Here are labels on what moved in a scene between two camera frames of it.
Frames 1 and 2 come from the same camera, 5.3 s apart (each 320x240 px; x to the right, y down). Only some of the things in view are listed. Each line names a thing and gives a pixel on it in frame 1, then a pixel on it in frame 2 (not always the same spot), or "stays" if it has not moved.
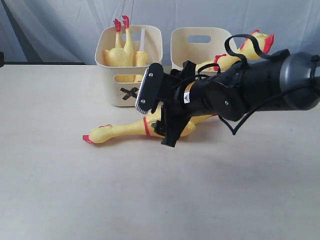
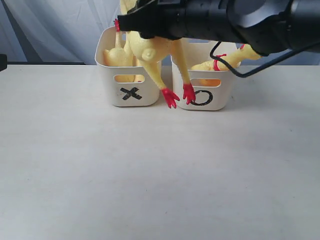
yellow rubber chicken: (144, 128) -> (151, 51)
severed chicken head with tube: (141, 59) stays
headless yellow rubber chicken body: (120, 56) stays
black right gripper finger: (171, 125) -> (150, 18)
